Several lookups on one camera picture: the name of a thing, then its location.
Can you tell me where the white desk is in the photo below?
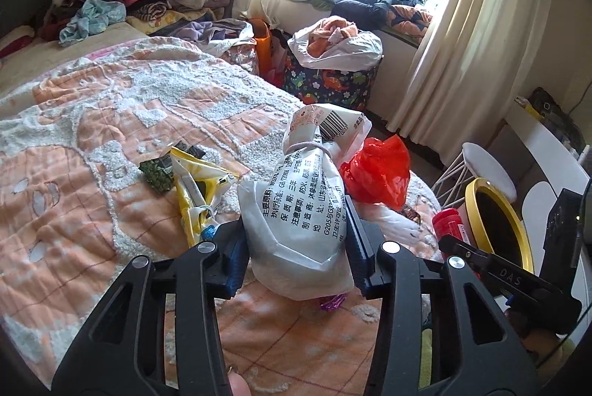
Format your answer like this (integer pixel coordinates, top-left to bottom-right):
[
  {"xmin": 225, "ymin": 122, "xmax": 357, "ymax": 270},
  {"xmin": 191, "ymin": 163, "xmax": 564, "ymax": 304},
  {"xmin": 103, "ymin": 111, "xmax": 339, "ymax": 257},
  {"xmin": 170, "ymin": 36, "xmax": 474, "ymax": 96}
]
[{"xmin": 504, "ymin": 102, "xmax": 590, "ymax": 193}]

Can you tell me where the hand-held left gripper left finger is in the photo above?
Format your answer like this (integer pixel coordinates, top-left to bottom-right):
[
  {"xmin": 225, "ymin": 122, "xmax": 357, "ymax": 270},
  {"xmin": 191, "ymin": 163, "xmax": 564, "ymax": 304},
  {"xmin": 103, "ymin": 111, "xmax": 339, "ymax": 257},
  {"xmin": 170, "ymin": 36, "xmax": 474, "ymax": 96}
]
[{"xmin": 48, "ymin": 220, "xmax": 250, "ymax": 396}]

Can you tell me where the orange and white blanket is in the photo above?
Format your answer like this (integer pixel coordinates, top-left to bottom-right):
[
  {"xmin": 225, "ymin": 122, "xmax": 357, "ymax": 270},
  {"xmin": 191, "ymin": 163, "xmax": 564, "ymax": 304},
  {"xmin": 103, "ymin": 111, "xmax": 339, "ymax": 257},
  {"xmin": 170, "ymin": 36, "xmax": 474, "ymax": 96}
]
[{"xmin": 0, "ymin": 36, "xmax": 445, "ymax": 396}]

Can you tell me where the red cloth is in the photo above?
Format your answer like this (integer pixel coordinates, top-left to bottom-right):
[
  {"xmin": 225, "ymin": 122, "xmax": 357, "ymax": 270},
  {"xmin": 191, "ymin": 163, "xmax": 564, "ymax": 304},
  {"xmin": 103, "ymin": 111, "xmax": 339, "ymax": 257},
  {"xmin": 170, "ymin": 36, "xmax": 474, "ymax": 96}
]
[{"xmin": 0, "ymin": 36, "xmax": 37, "ymax": 59}]

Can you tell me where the small black packet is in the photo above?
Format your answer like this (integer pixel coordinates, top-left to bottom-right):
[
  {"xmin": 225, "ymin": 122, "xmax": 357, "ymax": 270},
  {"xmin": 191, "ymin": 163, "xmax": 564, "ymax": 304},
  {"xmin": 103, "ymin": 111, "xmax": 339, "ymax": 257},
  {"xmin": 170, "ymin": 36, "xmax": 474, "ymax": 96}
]
[{"xmin": 173, "ymin": 141, "xmax": 206, "ymax": 160}]

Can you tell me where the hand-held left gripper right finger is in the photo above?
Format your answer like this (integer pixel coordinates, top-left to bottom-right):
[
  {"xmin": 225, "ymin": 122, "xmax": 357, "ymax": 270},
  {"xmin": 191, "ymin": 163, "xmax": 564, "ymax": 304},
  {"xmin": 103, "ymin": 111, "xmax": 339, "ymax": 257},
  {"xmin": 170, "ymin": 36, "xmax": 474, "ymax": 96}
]
[{"xmin": 344, "ymin": 197, "xmax": 539, "ymax": 396}]

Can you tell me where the red plastic bag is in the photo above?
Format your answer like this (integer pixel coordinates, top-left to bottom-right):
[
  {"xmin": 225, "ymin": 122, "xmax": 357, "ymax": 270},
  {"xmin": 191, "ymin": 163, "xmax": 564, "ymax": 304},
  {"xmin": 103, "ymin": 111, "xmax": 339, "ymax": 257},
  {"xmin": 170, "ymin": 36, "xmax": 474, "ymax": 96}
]
[{"xmin": 339, "ymin": 135, "xmax": 411, "ymax": 212}]

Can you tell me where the dinosaur print storage bag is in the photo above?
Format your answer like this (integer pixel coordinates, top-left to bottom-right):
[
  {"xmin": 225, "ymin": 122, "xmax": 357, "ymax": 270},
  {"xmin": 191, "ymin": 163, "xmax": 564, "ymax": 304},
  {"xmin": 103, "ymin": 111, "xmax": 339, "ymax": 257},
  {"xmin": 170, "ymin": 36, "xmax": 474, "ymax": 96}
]
[{"xmin": 283, "ymin": 54, "xmax": 382, "ymax": 112}]

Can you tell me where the purple and white cloth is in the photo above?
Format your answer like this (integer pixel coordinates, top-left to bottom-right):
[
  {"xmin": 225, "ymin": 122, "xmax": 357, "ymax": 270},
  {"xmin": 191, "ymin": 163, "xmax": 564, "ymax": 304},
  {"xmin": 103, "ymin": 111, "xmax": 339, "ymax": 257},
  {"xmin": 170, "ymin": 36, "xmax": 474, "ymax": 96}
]
[{"xmin": 157, "ymin": 21, "xmax": 254, "ymax": 54}]

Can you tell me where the white plastic bag with clothes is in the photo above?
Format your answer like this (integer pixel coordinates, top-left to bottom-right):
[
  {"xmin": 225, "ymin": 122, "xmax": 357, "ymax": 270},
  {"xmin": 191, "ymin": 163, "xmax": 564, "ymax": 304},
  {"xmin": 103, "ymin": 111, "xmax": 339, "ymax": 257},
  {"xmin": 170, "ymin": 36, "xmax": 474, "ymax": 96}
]
[{"xmin": 287, "ymin": 17, "xmax": 384, "ymax": 70}]

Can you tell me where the light blue cloth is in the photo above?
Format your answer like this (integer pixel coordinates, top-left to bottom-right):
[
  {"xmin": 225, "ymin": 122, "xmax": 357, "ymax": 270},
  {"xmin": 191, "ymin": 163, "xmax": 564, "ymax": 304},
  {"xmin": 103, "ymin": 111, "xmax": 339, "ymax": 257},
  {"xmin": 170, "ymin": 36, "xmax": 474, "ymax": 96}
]
[{"xmin": 58, "ymin": 0, "xmax": 127, "ymax": 45}]

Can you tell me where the camouflage bag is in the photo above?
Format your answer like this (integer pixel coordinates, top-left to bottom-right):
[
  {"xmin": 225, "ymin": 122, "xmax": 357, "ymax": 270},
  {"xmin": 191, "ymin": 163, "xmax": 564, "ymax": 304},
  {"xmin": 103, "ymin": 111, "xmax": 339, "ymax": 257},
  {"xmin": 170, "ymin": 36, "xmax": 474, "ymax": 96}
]
[{"xmin": 528, "ymin": 87, "xmax": 586, "ymax": 147}]

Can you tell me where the white printed plastic bag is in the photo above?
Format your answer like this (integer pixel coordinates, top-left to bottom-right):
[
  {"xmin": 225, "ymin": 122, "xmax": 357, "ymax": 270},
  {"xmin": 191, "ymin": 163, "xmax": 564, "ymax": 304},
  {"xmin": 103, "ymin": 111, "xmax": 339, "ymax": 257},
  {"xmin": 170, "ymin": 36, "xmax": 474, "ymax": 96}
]
[{"xmin": 237, "ymin": 102, "xmax": 373, "ymax": 301}]

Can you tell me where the green patterned packet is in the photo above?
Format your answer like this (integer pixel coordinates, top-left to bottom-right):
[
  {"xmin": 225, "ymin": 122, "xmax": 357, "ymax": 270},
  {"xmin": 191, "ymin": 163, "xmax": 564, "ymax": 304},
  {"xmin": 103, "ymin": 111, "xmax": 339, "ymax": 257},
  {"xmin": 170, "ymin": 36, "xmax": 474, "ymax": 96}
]
[{"xmin": 139, "ymin": 156, "xmax": 174, "ymax": 193}]

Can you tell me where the red bottle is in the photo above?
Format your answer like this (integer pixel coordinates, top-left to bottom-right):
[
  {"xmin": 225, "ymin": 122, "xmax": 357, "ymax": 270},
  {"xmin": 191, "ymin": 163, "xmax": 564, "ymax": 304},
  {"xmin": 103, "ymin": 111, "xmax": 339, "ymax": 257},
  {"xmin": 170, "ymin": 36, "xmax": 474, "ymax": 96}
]
[{"xmin": 432, "ymin": 206, "xmax": 473, "ymax": 247}]

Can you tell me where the yellow snack wrapper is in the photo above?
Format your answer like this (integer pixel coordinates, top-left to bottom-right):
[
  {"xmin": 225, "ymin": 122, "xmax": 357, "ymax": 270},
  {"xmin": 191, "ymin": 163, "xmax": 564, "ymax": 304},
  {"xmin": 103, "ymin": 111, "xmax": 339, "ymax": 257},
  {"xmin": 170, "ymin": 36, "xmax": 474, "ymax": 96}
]
[{"xmin": 169, "ymin": 146, "xmax": 241, "ymax": 246}]

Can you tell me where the yellow flat item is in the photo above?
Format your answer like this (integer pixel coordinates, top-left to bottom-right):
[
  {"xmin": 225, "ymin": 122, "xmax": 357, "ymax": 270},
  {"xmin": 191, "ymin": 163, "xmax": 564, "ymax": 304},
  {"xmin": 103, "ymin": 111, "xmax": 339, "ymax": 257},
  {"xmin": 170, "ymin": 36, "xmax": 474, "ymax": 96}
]
[{"xmin": 514, "ymin": 97, "xmax": 542, "ymax": 119}]

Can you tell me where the pink floral storage bag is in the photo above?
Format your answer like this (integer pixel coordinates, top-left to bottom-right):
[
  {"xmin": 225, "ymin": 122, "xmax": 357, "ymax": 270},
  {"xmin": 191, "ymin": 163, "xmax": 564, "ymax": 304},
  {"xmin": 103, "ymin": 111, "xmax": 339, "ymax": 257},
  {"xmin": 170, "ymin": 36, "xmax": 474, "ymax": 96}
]
[{"xmin": 217, "ymin": 40, "xmax": 260, "ymax": 75}]

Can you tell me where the purple candy wrapper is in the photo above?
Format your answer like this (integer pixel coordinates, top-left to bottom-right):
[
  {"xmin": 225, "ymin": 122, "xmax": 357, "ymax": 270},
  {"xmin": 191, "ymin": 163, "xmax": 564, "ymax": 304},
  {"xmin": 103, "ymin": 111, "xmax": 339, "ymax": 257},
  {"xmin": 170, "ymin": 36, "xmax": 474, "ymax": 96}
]
[{"xmin": 319, "ymin": 292, "xmax": 347, "ymax": 312}]

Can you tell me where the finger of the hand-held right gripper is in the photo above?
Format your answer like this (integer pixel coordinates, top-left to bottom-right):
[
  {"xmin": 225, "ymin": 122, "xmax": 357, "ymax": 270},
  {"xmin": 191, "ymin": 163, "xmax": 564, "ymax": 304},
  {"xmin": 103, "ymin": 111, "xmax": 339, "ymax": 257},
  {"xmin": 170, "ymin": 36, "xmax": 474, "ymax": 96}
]
[{"xmin": 438, "ymin": 234, "xmax": 539, "ymax": 292}]

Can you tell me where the beige bed sheet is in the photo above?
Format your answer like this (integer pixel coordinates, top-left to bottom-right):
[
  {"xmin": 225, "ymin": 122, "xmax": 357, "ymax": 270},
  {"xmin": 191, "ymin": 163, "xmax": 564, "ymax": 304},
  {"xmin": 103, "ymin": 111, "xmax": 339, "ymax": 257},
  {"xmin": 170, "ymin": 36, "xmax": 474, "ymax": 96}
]
[{"xmin": 0, "ymin": 23, "xmax": 149, "ymax": 101}]

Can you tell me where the orange bag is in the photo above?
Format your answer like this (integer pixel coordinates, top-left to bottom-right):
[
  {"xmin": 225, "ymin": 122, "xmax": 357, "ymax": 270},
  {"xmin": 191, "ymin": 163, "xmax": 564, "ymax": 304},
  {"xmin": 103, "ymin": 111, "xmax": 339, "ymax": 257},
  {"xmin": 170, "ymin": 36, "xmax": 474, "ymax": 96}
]
[{"xmin": 250, "ymin": 19, "xmax": 273, "ymax": 78}]

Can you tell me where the yellow-rimmed black trash bin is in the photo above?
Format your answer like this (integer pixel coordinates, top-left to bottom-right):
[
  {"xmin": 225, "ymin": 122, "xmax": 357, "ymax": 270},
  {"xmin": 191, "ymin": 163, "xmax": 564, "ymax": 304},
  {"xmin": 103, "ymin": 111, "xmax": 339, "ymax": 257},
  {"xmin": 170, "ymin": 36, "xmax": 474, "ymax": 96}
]
[{"xmin": 464, "ymin": 178, "xmax": 536, "ymax": 275}]

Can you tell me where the white wire-frame stool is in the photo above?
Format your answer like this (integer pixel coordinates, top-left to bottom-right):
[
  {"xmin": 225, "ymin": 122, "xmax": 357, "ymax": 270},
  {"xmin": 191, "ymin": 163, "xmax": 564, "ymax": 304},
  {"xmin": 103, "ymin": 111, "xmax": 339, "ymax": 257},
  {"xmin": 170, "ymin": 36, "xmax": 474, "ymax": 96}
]
[{"xmin": 432, "ymin": 143, "xmax": 517, "ymax": 210}]

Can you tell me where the white chair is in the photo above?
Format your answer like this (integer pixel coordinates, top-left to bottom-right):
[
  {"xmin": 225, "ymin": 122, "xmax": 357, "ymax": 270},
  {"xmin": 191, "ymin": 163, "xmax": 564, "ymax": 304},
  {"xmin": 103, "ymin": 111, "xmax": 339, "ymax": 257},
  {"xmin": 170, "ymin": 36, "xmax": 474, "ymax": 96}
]
[{"xmin": 522, "ymin": 181, "xmax": 558, "ymax": 235}]

